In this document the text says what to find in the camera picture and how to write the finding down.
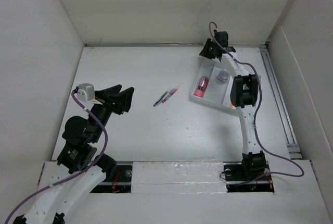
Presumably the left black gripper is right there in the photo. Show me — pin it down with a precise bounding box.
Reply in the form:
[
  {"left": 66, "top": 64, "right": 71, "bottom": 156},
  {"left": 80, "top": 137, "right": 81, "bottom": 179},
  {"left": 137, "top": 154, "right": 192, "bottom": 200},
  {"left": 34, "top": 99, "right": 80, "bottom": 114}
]
[{"left": 89, "top": 84, "right": 134, "bottom": 142}]

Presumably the clear paperclip jar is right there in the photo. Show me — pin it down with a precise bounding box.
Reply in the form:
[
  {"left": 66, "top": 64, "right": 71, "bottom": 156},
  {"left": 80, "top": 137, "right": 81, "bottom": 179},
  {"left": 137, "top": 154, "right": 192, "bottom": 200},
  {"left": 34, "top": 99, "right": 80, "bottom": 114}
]
[{"left": 216, "top": 69, "right": 230, "bottom": 82}]

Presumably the pink capped marker tube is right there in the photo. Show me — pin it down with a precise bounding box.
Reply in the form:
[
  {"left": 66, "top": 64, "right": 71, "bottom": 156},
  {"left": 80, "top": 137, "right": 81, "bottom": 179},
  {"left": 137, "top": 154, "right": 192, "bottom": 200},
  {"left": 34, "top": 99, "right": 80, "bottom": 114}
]
[{"left": 194, "top": 76, "right": 209, "bottom": 98}]

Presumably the white compartment tray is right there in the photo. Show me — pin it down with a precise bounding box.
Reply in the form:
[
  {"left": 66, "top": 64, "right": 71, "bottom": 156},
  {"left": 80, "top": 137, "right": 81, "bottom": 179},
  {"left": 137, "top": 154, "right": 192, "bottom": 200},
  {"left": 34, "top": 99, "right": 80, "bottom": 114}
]
[{"left": 189, "top": 56, "right": 262, "bottom": 117}]

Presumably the black gel pen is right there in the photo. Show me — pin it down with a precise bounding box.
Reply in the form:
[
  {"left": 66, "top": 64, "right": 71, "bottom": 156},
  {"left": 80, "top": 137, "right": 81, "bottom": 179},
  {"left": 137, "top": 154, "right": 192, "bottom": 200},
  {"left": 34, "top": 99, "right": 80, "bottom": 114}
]
[{"left": 153, "top": 88, "right": 172, "bottom": 107}]

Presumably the red gel pen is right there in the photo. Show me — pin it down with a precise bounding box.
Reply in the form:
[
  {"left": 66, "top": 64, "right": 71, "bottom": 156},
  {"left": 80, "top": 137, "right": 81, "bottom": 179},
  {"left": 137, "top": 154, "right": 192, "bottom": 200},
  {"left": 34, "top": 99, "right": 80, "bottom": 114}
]
[{"left": 162, "top": 85, "right": 180, "bottom": 103}]

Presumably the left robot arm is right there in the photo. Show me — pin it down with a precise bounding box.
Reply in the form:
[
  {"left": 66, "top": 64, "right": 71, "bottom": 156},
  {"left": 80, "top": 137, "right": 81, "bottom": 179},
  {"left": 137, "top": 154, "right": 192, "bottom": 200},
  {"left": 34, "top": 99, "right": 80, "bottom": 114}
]
[{"left": 14, "top": 83, "right": 135, "bottom": 223}]

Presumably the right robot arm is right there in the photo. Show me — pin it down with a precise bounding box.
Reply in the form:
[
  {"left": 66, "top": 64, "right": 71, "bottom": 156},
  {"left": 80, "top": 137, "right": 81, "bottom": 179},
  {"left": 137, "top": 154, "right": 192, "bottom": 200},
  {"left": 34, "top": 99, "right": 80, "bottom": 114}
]
[{"left": 200, "top": 29, "right": 266, "bottom": 184}]

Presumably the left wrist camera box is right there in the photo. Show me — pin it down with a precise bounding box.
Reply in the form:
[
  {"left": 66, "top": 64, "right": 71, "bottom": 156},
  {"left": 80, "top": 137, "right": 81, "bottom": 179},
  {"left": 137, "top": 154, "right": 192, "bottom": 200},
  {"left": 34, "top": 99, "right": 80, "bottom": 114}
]
[{"left": 74, "top": 83, "right": 95, "bottom": 102}]

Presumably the front mounting rail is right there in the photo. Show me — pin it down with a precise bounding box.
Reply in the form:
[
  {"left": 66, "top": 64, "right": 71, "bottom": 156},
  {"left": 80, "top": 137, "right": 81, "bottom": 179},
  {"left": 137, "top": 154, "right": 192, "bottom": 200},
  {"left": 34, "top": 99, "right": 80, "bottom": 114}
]
[{"left": 95, "top": 161, "right": 274, "bottom": 194}]

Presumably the aluminium rail right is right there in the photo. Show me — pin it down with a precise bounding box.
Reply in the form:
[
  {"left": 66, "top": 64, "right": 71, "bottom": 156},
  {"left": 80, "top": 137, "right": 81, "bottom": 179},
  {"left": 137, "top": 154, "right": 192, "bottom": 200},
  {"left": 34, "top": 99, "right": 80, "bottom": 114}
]
[{"left": 259, "top": 45, "right": 303, "bottom": 160}]

